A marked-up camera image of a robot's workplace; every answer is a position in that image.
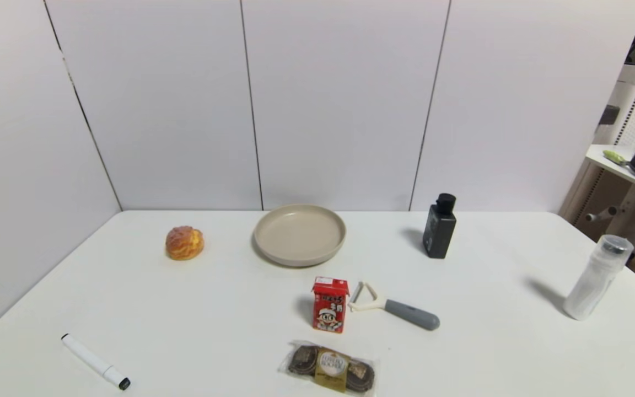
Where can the golden cream puff pastry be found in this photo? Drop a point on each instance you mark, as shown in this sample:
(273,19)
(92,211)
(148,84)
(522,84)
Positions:
(184,243)

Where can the beige round plate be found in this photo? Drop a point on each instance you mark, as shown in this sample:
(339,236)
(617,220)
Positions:
(299,234)

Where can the red drink carton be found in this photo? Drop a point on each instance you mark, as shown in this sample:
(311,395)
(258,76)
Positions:
(329,306)

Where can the black rectangular bottle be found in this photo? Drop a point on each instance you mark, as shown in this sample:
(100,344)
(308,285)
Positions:
(439,229)

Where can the wrapped chocolate balls pack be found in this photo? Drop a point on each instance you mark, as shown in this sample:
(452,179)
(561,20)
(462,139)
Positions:
(329,368)

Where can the white marker with black cap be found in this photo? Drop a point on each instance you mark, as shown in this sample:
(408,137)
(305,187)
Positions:
(92,360)

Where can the translucent white plastic bottle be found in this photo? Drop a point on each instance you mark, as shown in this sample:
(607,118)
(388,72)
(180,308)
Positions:
(596,278)

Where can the white side table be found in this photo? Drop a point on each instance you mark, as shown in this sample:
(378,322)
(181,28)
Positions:
(629,190)

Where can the white perforated pegboard stand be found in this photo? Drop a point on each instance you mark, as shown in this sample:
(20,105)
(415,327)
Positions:
(634,105)

